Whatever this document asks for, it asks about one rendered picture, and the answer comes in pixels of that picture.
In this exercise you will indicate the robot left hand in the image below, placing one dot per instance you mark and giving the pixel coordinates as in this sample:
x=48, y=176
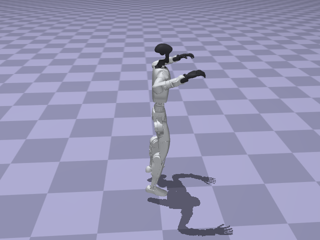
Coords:
x=179, y=57

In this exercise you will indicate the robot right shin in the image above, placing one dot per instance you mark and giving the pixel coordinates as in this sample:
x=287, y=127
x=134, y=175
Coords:
x=156, y=170

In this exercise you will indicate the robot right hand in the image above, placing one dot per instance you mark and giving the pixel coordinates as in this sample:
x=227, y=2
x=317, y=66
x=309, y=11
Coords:
x=191, y=75

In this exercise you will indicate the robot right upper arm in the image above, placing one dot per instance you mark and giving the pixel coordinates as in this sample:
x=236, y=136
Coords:
x=162, y=76

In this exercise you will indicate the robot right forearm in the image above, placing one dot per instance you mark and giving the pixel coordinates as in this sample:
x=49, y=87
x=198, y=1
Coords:
x=175, y=82

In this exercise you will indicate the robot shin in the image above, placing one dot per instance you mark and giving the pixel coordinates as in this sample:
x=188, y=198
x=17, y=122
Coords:
x=152, y=151
x=156, y=170

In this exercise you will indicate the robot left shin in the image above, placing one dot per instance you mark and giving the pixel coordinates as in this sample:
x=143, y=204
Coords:
x=152, y=151

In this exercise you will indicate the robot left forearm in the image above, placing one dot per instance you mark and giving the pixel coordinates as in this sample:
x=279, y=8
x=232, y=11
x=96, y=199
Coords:
x=170, y=60

